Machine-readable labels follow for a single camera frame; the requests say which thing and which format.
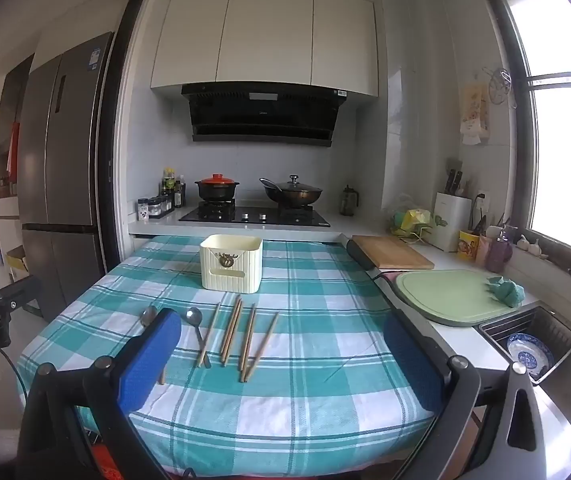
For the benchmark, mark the yellow cap oil bottle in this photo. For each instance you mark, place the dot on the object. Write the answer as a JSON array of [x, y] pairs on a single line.
[[168, 180]]

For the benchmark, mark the cream ribbed utensil box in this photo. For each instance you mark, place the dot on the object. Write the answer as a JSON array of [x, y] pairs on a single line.
[[230, 265]]

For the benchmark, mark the white knife block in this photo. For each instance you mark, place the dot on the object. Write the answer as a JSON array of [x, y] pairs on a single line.
[[450, 220]]

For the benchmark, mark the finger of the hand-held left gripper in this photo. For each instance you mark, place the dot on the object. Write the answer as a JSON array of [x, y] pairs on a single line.
[[18, 290]]

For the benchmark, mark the black clay pot red lid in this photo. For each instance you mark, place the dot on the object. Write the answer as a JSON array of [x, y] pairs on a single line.
[[217, 189]]

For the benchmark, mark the blue white patterned bowl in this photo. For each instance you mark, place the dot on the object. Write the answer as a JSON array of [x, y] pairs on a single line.
[[528, 352]]

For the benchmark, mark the long wooden chopstick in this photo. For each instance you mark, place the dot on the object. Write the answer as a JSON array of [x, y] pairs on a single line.
[[263, 345]]

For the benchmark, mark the steel sink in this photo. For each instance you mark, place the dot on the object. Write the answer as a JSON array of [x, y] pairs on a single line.
[[560, 330]]

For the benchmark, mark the window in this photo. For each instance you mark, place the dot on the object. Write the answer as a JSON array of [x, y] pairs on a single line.
[[555, 110]]

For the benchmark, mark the pink cup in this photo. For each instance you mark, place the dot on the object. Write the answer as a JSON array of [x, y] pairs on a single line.
[[484, 251]]

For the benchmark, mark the grey refrigerator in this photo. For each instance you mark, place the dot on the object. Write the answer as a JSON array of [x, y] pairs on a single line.
[[60, 160]]

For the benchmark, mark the dark sauce bottle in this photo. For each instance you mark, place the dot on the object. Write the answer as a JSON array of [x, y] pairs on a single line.
[[178, 195], [184, 187]]

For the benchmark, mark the teal plaid tablecloth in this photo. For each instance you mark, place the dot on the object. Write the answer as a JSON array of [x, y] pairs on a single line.
[[315, 360]]

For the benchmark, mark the wok with glass lid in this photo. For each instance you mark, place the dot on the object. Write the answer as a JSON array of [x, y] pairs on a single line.
[[293, 191]]

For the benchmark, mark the black range hood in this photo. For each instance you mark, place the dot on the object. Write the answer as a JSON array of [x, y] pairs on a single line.
[[265, 115]]

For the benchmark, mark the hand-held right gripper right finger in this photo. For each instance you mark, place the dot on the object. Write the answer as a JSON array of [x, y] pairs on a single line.
[[410, 360]]

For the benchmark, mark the green cutting board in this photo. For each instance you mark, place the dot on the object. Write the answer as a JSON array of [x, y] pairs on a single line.
[[445, 295]]

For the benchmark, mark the dark door frame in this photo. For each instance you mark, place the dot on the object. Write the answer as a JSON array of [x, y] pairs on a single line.
[[124, 110]]

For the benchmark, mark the purple soap dispenser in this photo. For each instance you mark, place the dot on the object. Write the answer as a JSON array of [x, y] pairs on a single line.
[[499, 252]]

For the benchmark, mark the black lid spice jar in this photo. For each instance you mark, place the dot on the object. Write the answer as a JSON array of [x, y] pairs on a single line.
[[142, 209]]

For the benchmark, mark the black glass gas stove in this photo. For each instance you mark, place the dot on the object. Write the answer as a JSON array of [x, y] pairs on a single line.
[[255, 216]]

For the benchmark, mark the red hanging decoration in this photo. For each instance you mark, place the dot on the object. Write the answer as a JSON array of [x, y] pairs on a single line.
[[14, 150]]

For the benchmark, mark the glass french press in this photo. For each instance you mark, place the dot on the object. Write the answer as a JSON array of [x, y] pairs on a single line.
[[349, 200]]

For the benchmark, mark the hanging printed towel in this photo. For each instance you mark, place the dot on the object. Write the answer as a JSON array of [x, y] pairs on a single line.
[[475, 110]]

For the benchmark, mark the rack of spice jars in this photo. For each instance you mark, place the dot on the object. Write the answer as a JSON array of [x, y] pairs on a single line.
[[160, 206]]

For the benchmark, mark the garlic bulbs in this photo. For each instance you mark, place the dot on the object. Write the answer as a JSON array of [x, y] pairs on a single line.
[[524, 244]]

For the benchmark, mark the teal dish cloth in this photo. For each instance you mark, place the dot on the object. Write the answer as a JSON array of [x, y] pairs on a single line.
[[506, 290]]

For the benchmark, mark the set of wooden chopsticks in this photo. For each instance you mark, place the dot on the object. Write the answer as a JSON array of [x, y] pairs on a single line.
[[230, 332]]

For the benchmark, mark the white wall cabinet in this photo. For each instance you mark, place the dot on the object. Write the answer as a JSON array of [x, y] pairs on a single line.
[[265, 35]]

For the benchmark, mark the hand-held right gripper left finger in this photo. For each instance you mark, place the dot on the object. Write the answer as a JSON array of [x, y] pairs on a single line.
[[150, 355]]

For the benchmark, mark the wall socket with plug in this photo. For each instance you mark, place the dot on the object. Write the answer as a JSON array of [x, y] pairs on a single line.
[[481, 200]]

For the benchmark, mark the yellow printed cup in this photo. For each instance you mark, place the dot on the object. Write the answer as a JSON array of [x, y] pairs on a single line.
[[468, 246]]

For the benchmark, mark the wooden cutting board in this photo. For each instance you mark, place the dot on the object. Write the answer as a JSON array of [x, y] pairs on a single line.
[[390, 252]]

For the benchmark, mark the steel spoon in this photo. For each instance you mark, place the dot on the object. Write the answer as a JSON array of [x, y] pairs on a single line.
[[194, 316], [148, 314]]

